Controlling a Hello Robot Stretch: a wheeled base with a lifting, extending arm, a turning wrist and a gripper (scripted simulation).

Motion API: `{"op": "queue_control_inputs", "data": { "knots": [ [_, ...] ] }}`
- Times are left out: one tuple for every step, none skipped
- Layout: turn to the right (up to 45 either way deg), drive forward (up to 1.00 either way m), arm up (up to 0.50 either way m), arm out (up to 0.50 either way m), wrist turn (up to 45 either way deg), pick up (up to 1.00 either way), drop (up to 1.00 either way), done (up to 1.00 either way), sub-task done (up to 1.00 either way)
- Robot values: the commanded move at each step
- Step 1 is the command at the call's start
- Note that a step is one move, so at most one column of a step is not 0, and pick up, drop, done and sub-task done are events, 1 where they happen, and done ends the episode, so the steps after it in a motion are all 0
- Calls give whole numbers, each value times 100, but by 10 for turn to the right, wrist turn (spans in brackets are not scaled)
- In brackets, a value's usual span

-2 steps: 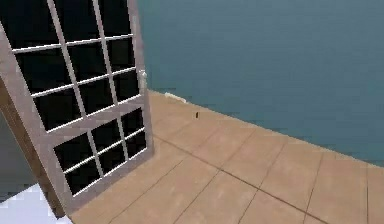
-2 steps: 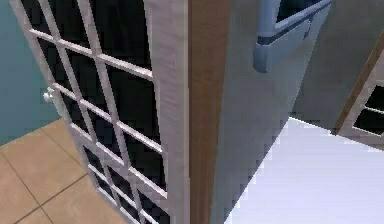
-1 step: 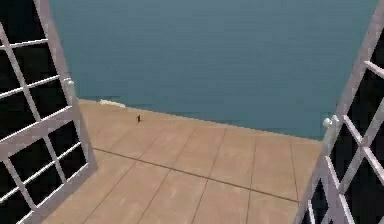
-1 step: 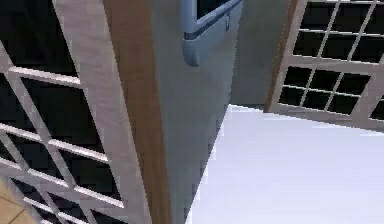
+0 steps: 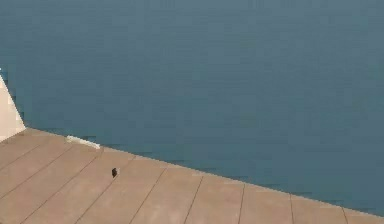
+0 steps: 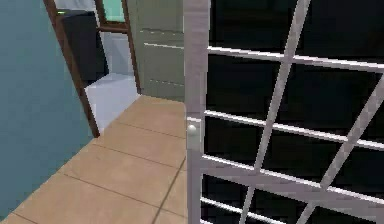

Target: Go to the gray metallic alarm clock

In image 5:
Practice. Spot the white room door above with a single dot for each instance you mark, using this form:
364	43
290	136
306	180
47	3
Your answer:
7	115

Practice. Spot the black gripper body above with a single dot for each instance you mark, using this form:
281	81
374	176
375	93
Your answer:
114	172

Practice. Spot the white flat strip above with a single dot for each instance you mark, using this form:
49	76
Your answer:
83	141

